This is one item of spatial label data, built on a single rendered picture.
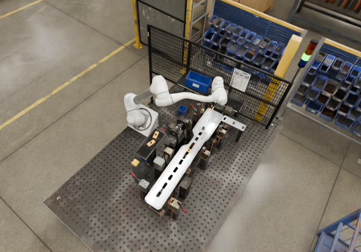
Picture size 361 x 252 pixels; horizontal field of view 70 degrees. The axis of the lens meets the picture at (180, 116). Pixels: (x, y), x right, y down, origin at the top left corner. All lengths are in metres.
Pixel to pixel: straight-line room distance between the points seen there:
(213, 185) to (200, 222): 0.43
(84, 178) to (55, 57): 3.24
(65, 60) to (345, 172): 5.27
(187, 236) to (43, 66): 4.18
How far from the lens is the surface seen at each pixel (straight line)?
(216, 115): 3.15
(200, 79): 3.43
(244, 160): 3.24
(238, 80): 3.22
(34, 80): 5.40
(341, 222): 3.55
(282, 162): 4.27
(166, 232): 2.80
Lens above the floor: 3.42
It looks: 52 degrees down
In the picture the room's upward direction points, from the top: 5 degrees clockwise
